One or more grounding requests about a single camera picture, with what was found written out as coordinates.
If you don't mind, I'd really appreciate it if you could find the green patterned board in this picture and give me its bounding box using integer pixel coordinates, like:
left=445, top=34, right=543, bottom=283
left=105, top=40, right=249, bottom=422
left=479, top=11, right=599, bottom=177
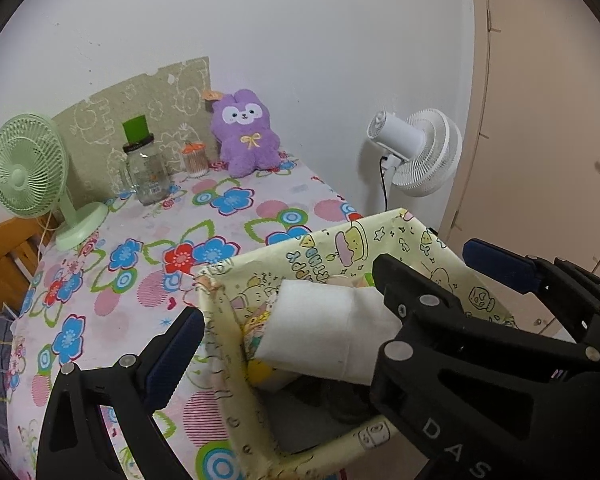
left=52, top=56, right=213, bottom=208

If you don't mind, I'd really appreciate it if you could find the wooden bed headboard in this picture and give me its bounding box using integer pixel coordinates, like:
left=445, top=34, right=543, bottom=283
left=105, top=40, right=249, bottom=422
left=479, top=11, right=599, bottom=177
left=0, top=220, right=46, bottom=316

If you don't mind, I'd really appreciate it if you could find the yellow cartoon tissue pack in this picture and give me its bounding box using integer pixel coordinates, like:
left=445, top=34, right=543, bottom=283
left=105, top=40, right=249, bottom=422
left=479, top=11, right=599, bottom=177
left=247, top=357, right=301, bottom=393

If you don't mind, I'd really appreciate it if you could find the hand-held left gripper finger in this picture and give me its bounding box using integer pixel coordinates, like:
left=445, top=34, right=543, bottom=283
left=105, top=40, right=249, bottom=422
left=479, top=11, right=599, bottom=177
left=35, top=304, right=207, bottom=480

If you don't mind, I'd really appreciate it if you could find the green desk fan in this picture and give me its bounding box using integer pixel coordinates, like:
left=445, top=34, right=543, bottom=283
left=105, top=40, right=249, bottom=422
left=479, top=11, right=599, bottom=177
left=0, top=113, right=110, bottom=252

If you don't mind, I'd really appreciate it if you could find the purple plush bunny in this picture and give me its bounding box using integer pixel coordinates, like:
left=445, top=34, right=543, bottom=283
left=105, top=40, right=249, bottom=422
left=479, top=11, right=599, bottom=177
left=202, top=89, right=283, bottom=179

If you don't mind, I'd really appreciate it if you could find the white fan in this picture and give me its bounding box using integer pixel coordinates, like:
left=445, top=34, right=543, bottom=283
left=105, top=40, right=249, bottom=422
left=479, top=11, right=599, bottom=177
left=366, top=108, right=463, bottom=197

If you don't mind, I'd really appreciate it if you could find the beige door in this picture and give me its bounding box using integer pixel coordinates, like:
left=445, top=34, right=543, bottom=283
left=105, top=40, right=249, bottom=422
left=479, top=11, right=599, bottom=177
left=437, top=0, right=600, bottom=336

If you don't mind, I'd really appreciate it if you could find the white cloth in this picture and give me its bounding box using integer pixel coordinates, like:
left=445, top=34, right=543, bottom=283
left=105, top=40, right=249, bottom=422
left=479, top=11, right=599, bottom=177
left=252, top=280, right=403, bottom=386

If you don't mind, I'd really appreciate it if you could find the yellow cartoon print storage box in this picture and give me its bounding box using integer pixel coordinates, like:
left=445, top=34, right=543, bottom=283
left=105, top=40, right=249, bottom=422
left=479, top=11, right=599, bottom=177
left=195, top=208, right=518, bottom=480

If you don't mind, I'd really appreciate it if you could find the white fan cable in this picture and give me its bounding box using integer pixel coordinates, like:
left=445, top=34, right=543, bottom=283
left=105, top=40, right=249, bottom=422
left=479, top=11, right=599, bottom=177
left=36, top=212, right=61, bottom=251

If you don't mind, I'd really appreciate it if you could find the black fan cable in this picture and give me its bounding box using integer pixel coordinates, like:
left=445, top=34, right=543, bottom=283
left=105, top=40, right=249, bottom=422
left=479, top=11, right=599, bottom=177
left=379, top=155, right=396, bottom=211

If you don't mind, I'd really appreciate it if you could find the glass jar mug green lid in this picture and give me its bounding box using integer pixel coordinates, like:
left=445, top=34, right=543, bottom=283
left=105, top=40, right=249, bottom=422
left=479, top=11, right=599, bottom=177
left=120, top=115, right=173, bottom=206

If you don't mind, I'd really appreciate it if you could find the floral tablecloth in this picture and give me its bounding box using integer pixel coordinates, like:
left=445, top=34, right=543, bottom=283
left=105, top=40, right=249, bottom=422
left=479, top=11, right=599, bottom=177
left=5, top=150, right=366, bottom=480

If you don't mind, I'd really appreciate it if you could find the cotton swab jar orange lid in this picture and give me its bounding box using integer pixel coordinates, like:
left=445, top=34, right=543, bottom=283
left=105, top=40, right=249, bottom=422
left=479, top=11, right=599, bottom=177
left=181, top=141, right=208, bottom=178

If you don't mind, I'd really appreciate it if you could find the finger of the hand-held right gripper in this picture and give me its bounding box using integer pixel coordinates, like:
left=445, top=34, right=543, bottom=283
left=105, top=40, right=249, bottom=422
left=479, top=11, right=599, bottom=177
left=462, top=238, right=600, bottom=376
left=370, top=254, right=600, bottom=418

